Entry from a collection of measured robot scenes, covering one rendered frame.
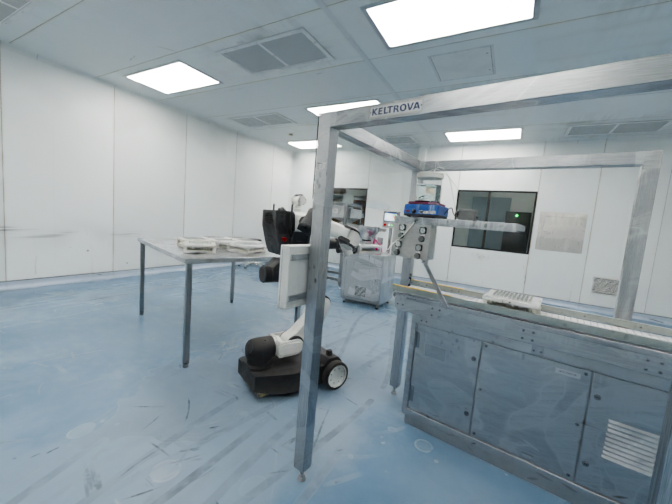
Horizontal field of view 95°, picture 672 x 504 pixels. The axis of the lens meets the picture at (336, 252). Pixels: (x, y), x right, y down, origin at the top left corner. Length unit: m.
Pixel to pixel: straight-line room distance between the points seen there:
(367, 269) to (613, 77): 3.64
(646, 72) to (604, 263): 5.97
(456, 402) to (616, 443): 0.65
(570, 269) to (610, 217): 1.03
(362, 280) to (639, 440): 3.23
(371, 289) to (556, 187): 4.01
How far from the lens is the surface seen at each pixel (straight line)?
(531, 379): 1.85
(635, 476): 2.00
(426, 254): 1.74
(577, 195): 6.87
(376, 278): 4.29
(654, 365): 1.77
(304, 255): 1.29
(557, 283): 6.86
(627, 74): 1.06
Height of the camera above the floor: 1.19
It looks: 6 degrees down
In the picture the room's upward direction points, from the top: 5 degrees clockwise
